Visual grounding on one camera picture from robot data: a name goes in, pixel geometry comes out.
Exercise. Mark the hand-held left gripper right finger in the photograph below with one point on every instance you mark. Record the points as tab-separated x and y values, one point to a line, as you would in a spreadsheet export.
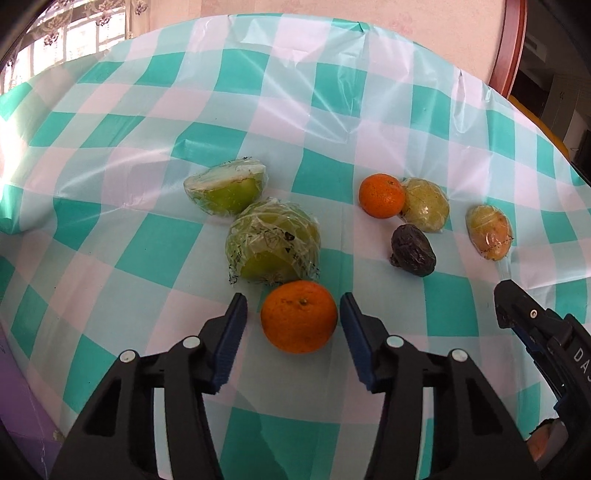
358	341

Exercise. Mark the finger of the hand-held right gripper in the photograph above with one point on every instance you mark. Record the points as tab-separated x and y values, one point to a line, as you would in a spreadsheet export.
521	307

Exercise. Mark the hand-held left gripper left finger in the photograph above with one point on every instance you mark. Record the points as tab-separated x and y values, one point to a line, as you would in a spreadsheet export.
231	341

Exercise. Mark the large orange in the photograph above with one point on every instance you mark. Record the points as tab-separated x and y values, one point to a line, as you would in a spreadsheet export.
299	317

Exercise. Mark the person's right hand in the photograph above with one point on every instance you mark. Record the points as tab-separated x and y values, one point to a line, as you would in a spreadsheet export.
539	443

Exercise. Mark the wrapped yellow fruit piece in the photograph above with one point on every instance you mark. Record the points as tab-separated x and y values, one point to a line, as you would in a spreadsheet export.
490	232

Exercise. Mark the dark wrinkled passion fruit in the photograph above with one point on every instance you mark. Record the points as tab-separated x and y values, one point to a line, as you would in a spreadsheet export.
412	251

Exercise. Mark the wrapped whole green apple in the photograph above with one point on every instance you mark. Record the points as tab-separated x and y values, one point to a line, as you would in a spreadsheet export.
272	244

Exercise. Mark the wrapped pale green fruit piece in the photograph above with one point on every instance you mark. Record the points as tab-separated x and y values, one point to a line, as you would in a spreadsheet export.
427	205

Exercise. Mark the small orange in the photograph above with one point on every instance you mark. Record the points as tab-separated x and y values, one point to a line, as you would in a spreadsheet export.
382	195

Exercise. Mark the wrapped halved green apple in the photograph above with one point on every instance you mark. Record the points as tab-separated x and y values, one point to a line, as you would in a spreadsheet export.
226	187

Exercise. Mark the teal checked tablecloth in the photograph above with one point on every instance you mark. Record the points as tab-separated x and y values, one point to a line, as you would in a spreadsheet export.
138	138

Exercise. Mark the window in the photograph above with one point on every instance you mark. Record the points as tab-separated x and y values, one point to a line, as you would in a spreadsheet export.
78	44

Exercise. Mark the lace curtain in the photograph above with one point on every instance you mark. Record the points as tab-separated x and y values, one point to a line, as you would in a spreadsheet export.
92	11

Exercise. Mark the red-brown wooden door frame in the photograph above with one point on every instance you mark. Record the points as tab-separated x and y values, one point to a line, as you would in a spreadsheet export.
508	46

